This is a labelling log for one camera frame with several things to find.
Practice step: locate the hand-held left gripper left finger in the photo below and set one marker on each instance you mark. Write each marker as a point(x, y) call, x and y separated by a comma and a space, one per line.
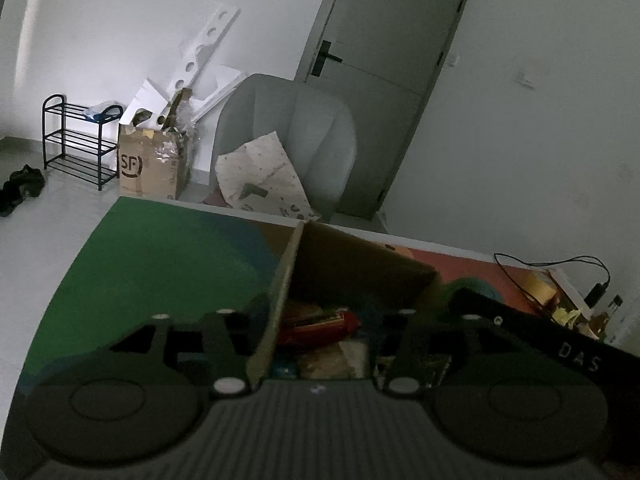
point(222, 340)

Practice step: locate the pale orange snack packet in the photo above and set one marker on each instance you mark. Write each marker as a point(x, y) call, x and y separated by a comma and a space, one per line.
point(332, 360)

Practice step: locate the printed cardboard box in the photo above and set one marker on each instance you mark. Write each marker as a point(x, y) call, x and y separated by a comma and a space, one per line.
point(150, 165)

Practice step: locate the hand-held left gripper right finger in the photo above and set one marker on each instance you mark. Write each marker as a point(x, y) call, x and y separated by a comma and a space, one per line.
point(405, 350)

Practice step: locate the dark shoe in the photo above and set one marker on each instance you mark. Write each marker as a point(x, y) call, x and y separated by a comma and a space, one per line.
point(29, 180)
point(11, 200)

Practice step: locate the grey armchair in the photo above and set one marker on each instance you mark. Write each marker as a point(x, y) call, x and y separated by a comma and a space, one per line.
point(310, 125)

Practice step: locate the small blue snack packet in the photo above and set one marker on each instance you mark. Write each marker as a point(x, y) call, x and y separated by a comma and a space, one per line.
point(283, 369)

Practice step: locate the yellow tape roll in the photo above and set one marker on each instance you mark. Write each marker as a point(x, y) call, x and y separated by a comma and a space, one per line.
point(537, 291)

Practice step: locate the white board with holes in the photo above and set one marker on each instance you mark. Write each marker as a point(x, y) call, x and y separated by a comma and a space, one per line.
point(207, 45)

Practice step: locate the red snack packet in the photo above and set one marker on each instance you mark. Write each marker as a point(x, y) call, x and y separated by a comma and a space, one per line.
point(315, 327)

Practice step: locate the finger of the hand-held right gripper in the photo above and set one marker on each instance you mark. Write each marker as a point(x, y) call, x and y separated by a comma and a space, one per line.
point(475, 302)

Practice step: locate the yellow toy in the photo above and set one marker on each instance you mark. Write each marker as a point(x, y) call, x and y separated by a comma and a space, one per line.
point(567, 316)

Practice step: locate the black power adapter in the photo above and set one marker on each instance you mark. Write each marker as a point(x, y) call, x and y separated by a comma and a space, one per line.
point(596, 294)

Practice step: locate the black shoe rack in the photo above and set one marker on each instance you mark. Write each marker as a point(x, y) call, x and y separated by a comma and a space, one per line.
point(80, 157)

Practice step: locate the white flat board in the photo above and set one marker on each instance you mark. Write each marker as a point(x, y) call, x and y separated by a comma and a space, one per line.
point(222, 82)

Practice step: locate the grey door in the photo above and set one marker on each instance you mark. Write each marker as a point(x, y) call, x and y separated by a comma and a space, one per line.
point(390, 75)

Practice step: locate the glass bottle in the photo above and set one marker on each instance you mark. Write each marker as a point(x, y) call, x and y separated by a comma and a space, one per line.
point(607, 317)

